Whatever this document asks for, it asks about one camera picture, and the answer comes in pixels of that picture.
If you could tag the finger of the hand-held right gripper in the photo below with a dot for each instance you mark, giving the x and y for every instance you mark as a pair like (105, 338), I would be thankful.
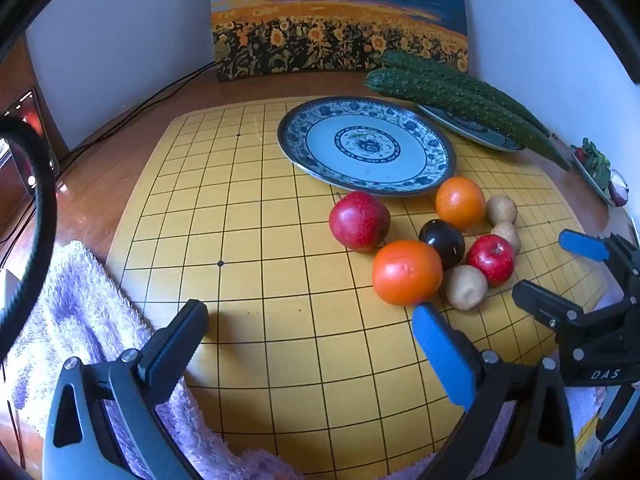
(582, 246)
(542, 300)

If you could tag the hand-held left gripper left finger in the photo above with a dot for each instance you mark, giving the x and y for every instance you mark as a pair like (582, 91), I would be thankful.
(172, 345)

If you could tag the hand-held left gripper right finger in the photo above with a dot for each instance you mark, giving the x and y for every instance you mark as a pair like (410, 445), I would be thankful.
(440, 350)

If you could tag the small dark red apple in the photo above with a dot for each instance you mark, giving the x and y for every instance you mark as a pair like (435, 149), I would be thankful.
(492, 260)

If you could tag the brown kiwi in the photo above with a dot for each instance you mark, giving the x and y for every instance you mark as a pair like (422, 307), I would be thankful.
(501, 209)
(511, 236)
(465, 287)

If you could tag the orange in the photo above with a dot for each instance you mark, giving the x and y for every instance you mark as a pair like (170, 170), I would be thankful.
(406, 272)
(460, 202)

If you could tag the dark purple plum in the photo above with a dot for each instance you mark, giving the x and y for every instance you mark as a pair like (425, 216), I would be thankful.
(440, 241)

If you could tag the large red apple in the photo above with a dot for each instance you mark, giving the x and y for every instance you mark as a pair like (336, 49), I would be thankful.
(357, 220)

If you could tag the large blue patterned plate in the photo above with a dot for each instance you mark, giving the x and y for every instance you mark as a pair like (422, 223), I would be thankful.
(370, 145)

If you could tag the small salad plate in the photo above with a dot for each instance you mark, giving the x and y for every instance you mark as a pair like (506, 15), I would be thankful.
(592, 172)

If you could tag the green leafy salad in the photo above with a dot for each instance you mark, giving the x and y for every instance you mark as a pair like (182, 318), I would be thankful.
(595, 157)

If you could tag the purple fluffy towel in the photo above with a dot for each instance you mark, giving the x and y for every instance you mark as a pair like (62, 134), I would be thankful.
(75, 300)

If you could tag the yellow grid game board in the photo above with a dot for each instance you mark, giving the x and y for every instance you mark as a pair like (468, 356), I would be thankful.
(250, 260)

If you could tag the blue rimmed cucumber plate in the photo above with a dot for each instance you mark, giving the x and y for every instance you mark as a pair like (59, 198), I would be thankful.
(470, 127)

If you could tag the green cucumber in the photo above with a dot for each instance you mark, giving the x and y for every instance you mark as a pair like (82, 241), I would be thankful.
(415, 62)
(440, 92)

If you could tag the smartphone with red screen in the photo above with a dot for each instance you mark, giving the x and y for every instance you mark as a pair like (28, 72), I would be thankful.
(25, 107)

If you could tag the sunflower field painting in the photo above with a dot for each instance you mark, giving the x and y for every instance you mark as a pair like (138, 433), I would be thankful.
(325, 10)

